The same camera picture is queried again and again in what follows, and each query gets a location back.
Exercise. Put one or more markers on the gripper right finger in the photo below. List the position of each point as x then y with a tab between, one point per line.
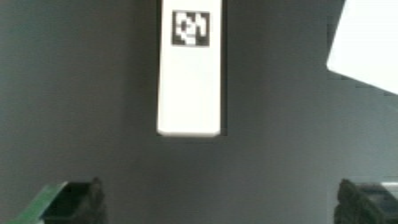
367	203

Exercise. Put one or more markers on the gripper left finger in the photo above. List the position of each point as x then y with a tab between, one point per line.
67	204

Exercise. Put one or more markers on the fiducial marker sheet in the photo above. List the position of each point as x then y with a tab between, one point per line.
363	57

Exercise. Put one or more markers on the white desk leg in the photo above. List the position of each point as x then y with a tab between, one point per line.
191	68

